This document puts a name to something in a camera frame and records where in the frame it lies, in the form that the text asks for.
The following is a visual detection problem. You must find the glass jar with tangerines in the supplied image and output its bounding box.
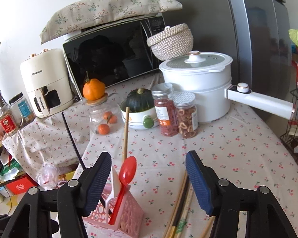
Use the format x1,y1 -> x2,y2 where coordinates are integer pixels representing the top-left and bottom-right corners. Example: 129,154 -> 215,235
86,92 -> 120,135

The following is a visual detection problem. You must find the orange citrus fruit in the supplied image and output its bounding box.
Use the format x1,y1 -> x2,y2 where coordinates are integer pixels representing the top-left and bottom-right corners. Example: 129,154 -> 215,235
83,72 -> 105,101

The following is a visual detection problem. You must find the white electric cooking pot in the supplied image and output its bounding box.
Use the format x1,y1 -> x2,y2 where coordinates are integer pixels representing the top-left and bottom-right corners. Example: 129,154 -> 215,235
159,51 -> 296,123

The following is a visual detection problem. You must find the black microwave oven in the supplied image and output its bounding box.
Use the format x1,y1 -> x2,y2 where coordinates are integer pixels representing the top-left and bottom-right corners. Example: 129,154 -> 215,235
63,13 -> 165,99

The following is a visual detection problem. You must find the light chopstick green band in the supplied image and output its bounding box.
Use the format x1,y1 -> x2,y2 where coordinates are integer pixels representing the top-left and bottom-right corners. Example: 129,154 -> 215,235
174,187 -> 194,238

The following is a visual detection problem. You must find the floral cloth cover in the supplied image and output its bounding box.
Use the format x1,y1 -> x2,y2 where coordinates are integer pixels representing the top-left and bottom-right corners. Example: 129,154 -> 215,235
40,0 -> 182,44

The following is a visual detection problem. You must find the black chopstick gold band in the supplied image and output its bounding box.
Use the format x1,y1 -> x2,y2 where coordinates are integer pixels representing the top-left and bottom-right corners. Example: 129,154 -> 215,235
61,112 -> 86,170
167,176 -> 189,238

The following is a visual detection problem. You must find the red box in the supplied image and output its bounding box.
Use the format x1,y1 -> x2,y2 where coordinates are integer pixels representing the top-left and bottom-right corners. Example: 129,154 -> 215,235
6,175 -> 38,195

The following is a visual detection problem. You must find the woven lidded basket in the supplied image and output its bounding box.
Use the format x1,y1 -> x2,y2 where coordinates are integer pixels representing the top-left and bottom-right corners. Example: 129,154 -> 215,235
146,23 -> 194,61

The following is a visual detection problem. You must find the dark green squash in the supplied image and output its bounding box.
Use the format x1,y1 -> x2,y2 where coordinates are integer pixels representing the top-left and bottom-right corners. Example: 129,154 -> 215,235
126,88 -> 154,112

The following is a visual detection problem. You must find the thin brown chopstick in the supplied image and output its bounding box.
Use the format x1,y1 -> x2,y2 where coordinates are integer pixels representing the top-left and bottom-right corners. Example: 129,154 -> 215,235
162,171 -> 188,238

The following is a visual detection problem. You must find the cherry print tablecloth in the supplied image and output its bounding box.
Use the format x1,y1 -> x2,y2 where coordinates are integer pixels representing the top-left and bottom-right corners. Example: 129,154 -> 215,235
3,102 -> 298,237

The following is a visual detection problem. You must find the clear canister black lid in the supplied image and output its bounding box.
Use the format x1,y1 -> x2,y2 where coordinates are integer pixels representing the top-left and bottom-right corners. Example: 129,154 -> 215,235
9,92 -> 35,128

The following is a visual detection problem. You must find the clear plastic bag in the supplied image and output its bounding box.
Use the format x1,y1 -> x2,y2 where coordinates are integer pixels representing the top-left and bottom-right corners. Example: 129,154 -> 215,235
36,162 -> 65,190

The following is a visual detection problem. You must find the grey refrigerator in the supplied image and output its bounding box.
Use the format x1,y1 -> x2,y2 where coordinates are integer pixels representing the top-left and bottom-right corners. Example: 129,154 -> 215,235
164,0 -> 291,101

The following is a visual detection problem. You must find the jar of red dried fruit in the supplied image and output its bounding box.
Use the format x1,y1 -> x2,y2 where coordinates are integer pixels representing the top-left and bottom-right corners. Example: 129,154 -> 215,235
151,83 -> 179,136

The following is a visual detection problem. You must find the cream air fryer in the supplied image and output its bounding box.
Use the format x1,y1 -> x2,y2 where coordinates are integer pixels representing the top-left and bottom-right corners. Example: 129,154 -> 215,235
20,48 -> 73,118

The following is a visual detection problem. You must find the white bowl green knob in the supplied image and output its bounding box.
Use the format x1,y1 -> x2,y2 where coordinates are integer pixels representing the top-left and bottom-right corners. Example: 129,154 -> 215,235
128,106 -> 159,130

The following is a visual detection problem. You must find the red plastic spoon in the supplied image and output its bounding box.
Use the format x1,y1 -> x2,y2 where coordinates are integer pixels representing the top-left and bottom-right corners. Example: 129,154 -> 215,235
109,156 -> 137,225

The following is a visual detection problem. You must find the white plastic spoon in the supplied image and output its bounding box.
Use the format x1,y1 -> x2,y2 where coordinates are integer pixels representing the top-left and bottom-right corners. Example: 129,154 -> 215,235
105,167 -> 121,223

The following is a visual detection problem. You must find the pink perforated utensil holder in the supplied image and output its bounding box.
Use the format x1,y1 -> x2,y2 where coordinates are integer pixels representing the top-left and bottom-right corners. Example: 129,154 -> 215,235
83,191 -> 144,237

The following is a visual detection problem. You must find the jar with red label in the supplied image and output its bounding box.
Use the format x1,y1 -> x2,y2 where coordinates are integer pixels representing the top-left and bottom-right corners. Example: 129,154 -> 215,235
0,105 -> 20,136

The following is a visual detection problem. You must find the jar of dried slices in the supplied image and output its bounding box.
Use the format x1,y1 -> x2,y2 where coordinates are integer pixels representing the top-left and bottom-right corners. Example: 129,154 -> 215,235
173,92 -> 199,139

